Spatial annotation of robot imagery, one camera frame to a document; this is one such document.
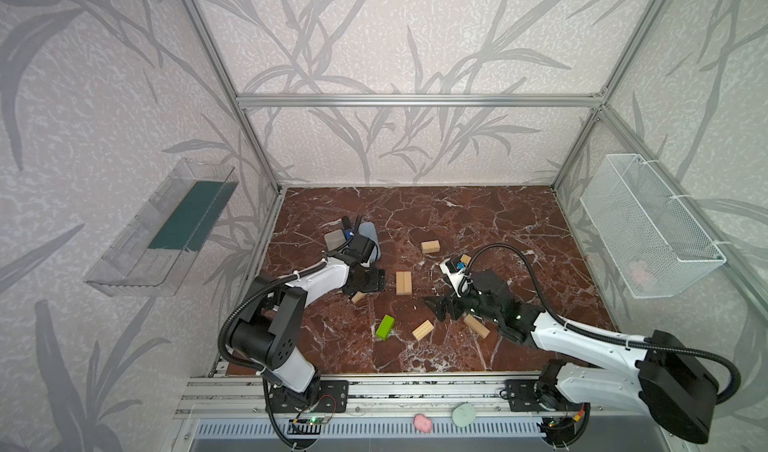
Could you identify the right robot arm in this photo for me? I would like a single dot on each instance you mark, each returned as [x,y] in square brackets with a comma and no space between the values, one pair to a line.
[650,376]

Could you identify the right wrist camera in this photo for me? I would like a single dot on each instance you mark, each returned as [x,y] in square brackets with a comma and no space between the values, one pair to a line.
[454,272]

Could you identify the green sheet in bin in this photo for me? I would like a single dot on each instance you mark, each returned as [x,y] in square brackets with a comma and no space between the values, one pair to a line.
[194,218]

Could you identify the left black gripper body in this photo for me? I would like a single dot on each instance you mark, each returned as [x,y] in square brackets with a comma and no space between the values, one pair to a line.
[369,278]

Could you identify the aluminium cage frame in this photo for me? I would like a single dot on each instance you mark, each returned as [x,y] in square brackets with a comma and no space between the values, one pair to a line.
[450,116]

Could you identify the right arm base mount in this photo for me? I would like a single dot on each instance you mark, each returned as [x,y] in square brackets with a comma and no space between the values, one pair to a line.
[536,396]

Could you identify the blue black marker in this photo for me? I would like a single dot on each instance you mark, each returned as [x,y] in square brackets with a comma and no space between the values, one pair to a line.
[347,227]

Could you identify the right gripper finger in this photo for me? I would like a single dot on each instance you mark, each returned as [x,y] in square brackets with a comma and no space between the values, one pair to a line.
[443,315]
[443,303]

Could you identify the grey sponge block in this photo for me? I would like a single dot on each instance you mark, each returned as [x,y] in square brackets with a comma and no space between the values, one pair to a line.
[334,240]

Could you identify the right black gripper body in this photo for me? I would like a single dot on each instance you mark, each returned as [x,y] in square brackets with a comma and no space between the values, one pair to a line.
[459,304]

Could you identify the clear plastic wall bin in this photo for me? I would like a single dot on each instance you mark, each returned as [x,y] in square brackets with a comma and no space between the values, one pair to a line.
[156,250]

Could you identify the white wire basket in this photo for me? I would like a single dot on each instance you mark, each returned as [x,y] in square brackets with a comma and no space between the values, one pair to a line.
[639,217]

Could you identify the pink object in basket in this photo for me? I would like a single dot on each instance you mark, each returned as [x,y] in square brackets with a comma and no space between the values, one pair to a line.
[641,274]

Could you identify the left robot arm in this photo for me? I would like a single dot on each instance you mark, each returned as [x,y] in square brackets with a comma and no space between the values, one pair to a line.
[262,333]

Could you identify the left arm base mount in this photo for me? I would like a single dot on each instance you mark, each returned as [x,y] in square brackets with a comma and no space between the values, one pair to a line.
[323,396]

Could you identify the grey blue oval case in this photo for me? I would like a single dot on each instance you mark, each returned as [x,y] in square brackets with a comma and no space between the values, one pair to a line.
[368,230]

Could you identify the aluminium front rail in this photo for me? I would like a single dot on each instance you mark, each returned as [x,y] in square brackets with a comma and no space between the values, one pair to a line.
[410,394]

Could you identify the pink putty blob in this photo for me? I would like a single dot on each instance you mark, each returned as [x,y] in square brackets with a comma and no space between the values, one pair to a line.
[423,424]

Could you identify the green putty blob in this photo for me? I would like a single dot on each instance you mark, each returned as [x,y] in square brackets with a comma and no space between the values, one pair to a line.
[463,415]

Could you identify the green block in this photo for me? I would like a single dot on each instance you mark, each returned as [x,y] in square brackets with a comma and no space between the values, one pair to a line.
[385,327]

